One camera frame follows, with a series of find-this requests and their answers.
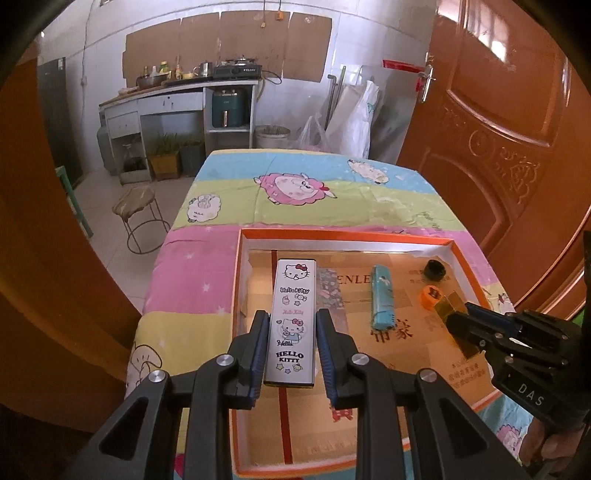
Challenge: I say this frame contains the silver door handle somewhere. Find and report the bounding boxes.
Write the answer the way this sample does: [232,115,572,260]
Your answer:
[418,65,437,103]

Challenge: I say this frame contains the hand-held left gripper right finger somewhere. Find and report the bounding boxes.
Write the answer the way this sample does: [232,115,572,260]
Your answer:
[315,308,532,480]

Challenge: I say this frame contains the light blue lighter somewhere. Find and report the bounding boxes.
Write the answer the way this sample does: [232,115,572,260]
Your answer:
[369,264,397,330]

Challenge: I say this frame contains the dark refrigerator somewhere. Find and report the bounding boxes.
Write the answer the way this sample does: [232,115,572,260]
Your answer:
[37,56,86,185]

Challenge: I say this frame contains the orange bottle cap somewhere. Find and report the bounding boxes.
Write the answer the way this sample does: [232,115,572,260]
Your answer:
[419,285,444,311]

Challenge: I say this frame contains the crate of green plants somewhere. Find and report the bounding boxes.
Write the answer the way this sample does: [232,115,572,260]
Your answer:
[148,134,182,181]

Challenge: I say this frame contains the dark pot of plants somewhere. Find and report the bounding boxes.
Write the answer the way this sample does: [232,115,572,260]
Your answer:
[180,136,206,176]

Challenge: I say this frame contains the large white sack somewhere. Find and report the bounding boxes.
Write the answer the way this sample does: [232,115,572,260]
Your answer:
[332,80,382,158]

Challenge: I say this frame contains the gold lighter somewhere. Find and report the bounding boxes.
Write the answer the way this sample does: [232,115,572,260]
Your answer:
[434,292,485,360]

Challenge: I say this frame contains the red tape strip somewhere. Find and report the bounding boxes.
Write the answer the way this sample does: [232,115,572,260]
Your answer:
[382,59,426,73]

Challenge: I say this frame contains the shallow orange-rimmed cardboard box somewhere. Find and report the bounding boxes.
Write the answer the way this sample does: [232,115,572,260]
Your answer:
[230,226,502,478]

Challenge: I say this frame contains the white kitchen counter cabinet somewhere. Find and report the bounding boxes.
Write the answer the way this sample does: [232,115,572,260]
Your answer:
[98,79,262,149]

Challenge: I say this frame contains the carved brown wooden door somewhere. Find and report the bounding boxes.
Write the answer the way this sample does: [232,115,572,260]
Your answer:
[397,0,591,319]

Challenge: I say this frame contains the cardboard wall sheets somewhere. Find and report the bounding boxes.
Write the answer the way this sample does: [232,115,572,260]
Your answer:
[122,10,333,84]

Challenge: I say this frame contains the green air fryer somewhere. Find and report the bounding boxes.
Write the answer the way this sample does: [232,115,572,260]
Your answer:
[211,89,247,128]

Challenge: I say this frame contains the black gas stove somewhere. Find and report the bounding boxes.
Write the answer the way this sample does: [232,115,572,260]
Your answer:
[213,56,263,79]

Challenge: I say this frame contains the white cartoon cat case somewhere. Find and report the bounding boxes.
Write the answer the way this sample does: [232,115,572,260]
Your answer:
[263,258,318,387]

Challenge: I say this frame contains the round metal stool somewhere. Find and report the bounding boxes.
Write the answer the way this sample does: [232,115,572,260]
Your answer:
[112,185,171,256]

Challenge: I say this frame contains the white plastic bag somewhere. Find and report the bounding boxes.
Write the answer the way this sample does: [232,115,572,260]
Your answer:
[295,115,338,153]

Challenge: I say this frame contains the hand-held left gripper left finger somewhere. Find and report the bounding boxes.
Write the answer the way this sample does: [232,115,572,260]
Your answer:
[69,310,271,480]

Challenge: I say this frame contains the white bucket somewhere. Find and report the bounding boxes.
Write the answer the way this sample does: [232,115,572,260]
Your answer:
[255,126,291,149]

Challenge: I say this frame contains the grey wall pipe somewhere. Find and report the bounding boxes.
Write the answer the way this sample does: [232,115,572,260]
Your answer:
[326,74,341,126]

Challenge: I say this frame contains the person's right hand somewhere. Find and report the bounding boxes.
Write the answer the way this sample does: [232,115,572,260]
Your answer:
[519,413,591,469]

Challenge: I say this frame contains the grey gas cylinder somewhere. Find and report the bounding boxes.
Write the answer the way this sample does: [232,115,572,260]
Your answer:
[96,124,119,176]

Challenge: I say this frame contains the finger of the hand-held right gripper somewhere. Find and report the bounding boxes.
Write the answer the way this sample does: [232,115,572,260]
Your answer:
[464,302,519,334]
[445,311,502,352]

